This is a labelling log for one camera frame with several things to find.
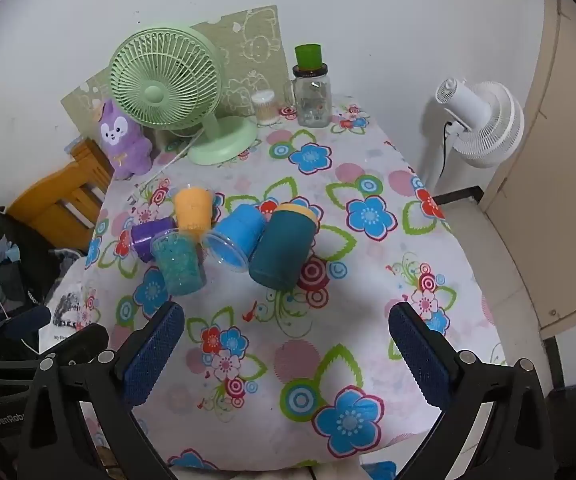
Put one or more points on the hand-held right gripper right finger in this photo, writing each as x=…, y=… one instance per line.
x=420, y=357

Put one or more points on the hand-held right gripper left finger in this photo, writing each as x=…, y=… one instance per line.
x=151, y=357

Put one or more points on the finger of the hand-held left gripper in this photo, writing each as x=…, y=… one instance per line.
x=85, y=340
x=32, y=319

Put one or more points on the dark teal cup yellow rim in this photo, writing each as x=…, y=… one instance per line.
x=280, y=250

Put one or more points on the clear teal glitter cup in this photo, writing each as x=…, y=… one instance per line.
x=180, y=270

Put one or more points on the purple cup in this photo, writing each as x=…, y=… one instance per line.
x=150, y=235

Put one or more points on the light blue cup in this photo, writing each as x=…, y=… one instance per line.
x=240, y=230

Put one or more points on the orange cup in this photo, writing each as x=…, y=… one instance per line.
x=192, y=207

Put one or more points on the green plastic cup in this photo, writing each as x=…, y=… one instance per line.
x=309, y=57

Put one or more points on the white plastic bag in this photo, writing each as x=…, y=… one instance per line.
x=65, y=310

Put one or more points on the black bag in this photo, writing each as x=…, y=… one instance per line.
x=22, y=255

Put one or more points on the wooden chair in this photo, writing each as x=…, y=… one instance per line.
x=52, y=200

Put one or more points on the floral tablecloth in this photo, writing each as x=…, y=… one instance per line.
x=293, y=310

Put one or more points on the purple plush toy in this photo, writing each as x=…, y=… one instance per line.
x=122, y=145

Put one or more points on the beige door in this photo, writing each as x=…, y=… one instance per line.
x=558, y=160

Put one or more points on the white standing fan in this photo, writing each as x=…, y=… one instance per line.
x=493, y=120

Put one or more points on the green desk fan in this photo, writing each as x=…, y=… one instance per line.
x=155, y=95

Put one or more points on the cotton swab container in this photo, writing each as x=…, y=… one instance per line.
x=264, y=107

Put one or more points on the green cartoon printed board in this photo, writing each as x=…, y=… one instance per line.
x=253, y=45

